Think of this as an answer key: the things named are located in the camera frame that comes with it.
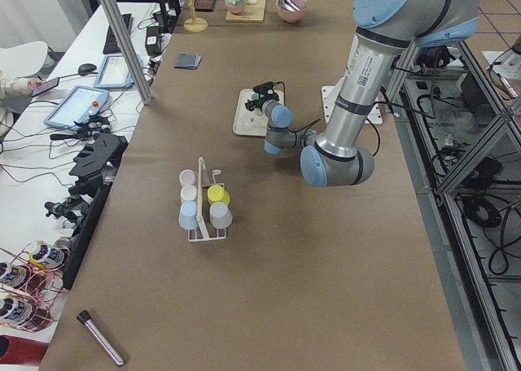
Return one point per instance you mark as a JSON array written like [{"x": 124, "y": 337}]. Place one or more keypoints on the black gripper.
[{"x": 257, "y": 102}]

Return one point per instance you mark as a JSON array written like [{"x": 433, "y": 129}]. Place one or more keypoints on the green cup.
[{"x": 257, "y": 110}]

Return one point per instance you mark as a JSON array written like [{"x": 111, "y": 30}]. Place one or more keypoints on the cream rabbit tray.
[{"x": 249, "y": 123}]

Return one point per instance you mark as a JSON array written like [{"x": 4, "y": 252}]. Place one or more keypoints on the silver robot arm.
[{"x": 384, "y": 29}]

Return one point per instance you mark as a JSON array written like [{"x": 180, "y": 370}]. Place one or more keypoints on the yellow cup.
[{"x": 218, "y": 194}]

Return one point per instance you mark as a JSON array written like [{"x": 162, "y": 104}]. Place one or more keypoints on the pink cup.
[{"x": 188, "y": 177}]

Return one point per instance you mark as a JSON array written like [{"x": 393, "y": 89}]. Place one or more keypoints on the cream white cup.
[{"x": 189, "y": 193}]

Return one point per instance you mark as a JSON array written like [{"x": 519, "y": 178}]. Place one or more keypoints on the grey cup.
[{"x": 220, "y": 215}]

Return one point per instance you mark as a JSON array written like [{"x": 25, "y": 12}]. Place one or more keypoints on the light blue cup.
[{"x": 187, "y": 217}]

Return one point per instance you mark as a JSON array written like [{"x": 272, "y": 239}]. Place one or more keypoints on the grey folded cloth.
[{"x": 188, "y": 61}]

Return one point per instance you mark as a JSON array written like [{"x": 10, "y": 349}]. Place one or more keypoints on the wooden cutting board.
[{"x": 251, "y": 14}]

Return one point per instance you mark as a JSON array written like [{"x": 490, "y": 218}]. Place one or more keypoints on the wooden mug tree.
[{"x": 194, "y": 24}]

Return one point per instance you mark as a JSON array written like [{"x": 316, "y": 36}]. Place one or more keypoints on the pink bowl with ice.
[{"x": 291, "y": 15}]

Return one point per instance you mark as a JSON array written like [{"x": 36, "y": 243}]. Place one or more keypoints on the metal scoop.
[{"x": 289, "y": 5}]

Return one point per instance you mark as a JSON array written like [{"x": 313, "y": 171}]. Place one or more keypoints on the blue teach pendant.
[
  {"x": 80, "y": 103},
  {"x": 113, "y": 73}
]

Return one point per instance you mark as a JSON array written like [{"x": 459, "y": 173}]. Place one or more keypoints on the black computer mouse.
[{"x": 86, "y": 69}]

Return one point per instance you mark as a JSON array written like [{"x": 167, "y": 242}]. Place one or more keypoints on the person in background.
[{"x": 13, "y": 87}]

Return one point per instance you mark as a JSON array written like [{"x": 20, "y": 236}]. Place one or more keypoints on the metal tube with black cap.
[{"x": 103, "y": 341}]

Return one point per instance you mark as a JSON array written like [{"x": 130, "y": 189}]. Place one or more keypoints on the white wire cup rack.
[{"x": 205, "y": 232}]

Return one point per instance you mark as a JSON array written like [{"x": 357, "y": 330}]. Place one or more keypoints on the aluminium frame post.
[{"x": 118, "y": 27}]

